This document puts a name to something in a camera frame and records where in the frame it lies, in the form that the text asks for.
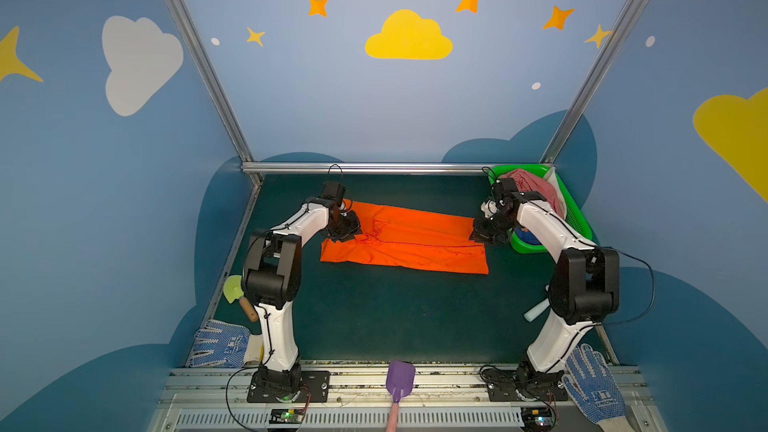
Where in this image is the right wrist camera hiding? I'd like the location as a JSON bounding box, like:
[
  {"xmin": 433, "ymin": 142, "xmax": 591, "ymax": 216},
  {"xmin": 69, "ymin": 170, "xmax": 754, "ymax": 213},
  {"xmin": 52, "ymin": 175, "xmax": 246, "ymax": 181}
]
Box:
[{"xmin": 481, "ymin": 178, "xmax": 520, "ymax": 219}]

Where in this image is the blue dotted glove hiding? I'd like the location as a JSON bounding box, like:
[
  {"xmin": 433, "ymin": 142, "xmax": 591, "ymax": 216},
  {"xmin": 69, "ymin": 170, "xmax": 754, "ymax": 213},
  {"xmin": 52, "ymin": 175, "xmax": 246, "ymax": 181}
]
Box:
[
  {"xmin": 563, "ymin": 343, "xmax": 632, "ymax": 432},
  {"xmin": 186, "ymin": 320, "xmax": 264, "ymax": 369}
]

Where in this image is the white t shirt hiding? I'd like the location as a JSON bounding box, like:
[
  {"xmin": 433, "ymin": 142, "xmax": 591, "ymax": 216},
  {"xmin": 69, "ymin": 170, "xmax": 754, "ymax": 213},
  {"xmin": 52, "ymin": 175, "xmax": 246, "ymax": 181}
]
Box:
[{"xmin": 543, "ymin": 167, "xmax": 567, "ymax": 217}]

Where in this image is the left blue dotted glove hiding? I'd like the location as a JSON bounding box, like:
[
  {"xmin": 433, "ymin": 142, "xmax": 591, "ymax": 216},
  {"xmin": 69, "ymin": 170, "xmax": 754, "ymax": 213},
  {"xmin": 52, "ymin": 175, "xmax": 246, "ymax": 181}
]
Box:
[{"xmin": 186, "ymin": 320, "xmax": 264, "ymax": 369}]

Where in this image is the right green circuit board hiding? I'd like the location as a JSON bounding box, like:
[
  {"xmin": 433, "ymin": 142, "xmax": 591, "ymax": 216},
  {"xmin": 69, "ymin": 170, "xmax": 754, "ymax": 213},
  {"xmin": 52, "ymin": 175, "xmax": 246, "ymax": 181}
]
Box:
[{"xmin": 521, "ymin": 408, "xmax": 557, "ymax": 432}]

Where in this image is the green toy shovel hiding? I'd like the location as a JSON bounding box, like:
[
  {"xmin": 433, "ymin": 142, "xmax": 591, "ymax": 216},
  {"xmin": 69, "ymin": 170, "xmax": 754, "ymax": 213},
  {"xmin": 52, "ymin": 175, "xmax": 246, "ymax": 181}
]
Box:
[{"xmin": 222, "ymin": 275, "xmax": 259, "ymax": 323}]

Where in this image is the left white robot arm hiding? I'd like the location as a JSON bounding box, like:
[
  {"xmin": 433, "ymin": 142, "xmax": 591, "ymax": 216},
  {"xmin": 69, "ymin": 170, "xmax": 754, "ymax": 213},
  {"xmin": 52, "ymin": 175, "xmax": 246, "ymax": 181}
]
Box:
[{"xmin": 241, "ymin": 198, "xmax": 361, "ymax": 372}]

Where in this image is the green plastic basket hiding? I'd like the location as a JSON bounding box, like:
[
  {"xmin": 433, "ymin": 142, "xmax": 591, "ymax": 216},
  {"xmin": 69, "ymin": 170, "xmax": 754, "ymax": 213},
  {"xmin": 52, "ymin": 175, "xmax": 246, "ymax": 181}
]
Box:
[{"xmin": 483, "ymin": 164, "xmax": 593, "ymax": 254}]

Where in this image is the right side aluminium rail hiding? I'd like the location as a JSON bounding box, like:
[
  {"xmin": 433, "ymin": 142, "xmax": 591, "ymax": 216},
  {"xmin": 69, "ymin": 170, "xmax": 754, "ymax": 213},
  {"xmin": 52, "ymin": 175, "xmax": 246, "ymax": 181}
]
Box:
[{"xmin": 595, "ymin": 324, "xmax": 620, "ymax": 365}]

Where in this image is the left side aluminium rail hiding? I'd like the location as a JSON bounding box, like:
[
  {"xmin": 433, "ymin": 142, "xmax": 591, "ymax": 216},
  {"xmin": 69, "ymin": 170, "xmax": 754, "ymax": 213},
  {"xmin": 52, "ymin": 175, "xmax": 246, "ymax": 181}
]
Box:
[{"xmin": 191, "ymin": 173, "xmax": 264, "ymax": 349}]

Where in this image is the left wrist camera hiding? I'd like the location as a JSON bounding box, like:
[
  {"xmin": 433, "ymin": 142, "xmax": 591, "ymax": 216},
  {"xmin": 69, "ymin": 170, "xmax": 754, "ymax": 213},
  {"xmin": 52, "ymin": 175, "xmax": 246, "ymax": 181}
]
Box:
[{"xmin": 320, "ymin": 181, "xmax": 346, "ymax": 208}]

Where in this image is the purple toy shovel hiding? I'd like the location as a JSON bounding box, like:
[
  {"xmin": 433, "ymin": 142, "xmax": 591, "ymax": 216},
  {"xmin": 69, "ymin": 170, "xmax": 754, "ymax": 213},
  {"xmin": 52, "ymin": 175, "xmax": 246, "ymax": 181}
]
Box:
[{"xmin": 385, "ymin": 360, "xmax": 416, "ymax": 432}]

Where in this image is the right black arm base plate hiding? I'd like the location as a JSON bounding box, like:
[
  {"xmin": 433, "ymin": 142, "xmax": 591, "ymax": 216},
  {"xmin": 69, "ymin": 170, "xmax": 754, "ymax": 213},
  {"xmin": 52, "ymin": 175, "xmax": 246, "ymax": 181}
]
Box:
[{"xmin": 478, "ymin": 362, "xmax": 568, "ymax": 403}]

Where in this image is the horizontal aluminium frame rail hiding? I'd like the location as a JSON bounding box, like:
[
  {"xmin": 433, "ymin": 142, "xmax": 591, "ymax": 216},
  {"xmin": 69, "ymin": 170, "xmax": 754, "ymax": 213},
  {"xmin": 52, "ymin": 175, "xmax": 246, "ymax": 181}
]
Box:
[{"xmin": 241, "ymin": 161, "xmax": 511, "ymax": 176}]

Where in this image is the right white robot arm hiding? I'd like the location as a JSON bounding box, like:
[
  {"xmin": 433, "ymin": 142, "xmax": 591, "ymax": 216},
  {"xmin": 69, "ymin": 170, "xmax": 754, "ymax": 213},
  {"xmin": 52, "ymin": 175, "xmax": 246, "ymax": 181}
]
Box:
[{"xmin": 470, "ymin": 182, "xmax": 620, "ymax": 374}]

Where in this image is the blue t shirt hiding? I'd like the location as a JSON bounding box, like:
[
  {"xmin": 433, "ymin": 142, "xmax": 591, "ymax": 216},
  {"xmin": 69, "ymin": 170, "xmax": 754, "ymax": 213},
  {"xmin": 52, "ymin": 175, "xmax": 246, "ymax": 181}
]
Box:
[{"xmin": 515, "ymin": 227, "xmax": 541, "ymax": 246}]

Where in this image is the upright aluminium post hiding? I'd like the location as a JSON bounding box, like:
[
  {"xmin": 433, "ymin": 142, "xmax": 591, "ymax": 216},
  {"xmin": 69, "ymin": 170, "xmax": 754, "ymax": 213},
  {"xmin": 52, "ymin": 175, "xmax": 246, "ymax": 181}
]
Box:
[
  {"xmin": 164, "ymin": 0, "xmax": 253, "ymax": 162},
  {"xmin": 539, "ymin": 0, "xmax": 650, "ymax": 165}
]

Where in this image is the left upright aluminium post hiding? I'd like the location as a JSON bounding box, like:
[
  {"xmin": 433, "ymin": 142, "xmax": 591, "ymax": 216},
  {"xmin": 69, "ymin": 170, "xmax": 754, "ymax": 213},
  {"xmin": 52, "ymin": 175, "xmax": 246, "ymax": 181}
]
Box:
[{"xmin": 164, "ymin": 0, "xmax": 253, "ymax": 162}]

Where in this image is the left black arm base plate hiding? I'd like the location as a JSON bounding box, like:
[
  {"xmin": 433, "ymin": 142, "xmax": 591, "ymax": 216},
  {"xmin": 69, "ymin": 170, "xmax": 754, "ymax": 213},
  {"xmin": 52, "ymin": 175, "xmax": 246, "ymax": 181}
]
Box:
[{"xmin": 246, "ymin": 371, "xmax": 330, "ymax": 404}]

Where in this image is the right upright aluminium post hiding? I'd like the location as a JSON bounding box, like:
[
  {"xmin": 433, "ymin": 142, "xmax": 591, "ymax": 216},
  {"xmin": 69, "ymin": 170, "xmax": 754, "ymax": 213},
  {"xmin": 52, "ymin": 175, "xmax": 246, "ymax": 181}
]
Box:
[{"xmin": 539, "ymin": 0, "xmax": 650, "ymax": 165}]

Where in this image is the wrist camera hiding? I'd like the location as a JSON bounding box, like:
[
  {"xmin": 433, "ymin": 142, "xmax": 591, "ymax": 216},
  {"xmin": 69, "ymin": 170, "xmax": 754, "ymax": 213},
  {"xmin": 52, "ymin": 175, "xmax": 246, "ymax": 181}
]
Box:
[
  {"xmin": 481, "ymin": 178, "xmax": 520, "ymax": 219},
  {"xmin": 320, "ymin": 181, "xmax": 346, "ymax": 208}
]

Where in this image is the light blue toy shovel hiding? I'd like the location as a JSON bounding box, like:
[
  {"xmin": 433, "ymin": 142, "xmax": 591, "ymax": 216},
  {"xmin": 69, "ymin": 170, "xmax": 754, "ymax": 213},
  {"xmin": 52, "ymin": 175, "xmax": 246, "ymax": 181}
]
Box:
[{"xmin": 523, "ymin": 299, "xmax": 549, "ymax": 322}]

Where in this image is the left green circuit board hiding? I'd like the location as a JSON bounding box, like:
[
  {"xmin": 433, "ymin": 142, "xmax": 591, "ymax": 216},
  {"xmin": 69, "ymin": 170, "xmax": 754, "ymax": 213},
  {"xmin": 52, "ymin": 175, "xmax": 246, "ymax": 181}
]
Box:
[{"xmin": 268, "ymin": 409, "xmax": 305, "ymax": 426}]

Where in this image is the pink t shirt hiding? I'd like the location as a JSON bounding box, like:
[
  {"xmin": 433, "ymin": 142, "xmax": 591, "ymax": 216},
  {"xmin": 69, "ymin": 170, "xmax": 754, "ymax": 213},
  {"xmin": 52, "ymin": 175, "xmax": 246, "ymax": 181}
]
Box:
[{"xmin": 501, "ymin": 168, "xmax": 567, "ymax": 219}]

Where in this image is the orange t shirt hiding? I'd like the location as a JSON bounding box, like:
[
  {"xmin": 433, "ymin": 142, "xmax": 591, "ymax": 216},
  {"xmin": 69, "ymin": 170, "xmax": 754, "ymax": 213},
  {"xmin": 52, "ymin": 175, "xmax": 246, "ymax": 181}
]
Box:
[{"xmin": 320, "ymin": 202, "xmax": 489, "ymax": 275}]

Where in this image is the green circuit board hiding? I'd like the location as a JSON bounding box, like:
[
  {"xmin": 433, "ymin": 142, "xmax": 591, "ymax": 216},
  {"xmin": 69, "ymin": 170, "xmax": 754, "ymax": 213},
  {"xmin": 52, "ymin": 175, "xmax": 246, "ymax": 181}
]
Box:
[
  {"xmin": 268, "ymin": 409, "xmax": 305, "ymax": 426},
  {"xmin": 521, "ymin": 408, "xmax": 557, "ymax": 432}
]

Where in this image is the right blue dotted glove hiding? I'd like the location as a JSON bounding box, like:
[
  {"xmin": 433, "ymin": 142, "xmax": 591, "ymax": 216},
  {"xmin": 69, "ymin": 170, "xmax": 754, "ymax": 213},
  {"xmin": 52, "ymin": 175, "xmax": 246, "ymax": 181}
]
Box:
[{"xmin": 563, "ymin": 343, "xmax": 632, "ymax": 432}]

